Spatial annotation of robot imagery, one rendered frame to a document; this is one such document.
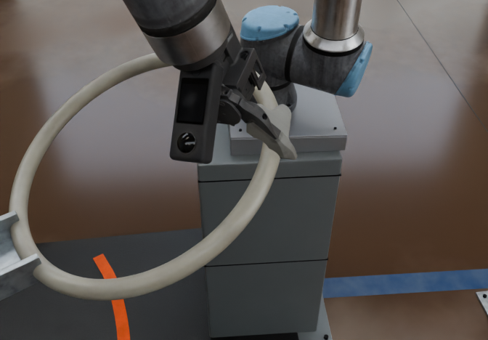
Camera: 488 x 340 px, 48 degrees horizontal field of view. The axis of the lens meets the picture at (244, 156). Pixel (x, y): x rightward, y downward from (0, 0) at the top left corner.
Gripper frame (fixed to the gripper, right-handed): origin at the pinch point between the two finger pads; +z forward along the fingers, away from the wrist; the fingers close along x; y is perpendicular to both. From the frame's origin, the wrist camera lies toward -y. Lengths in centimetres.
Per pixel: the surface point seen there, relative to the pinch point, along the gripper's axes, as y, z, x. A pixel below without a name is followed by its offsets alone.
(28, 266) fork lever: -21.8, 3.9, 29.1
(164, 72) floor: 151, 160, 175
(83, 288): -22.2, 5.0, 18.8
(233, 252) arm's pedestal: 19, 88, 43
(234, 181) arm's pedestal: 29, 61, 36
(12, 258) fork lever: -20.8, 6.6, 35.9
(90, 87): 13.7, 5.1, 40.6
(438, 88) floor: 195, 209, 18
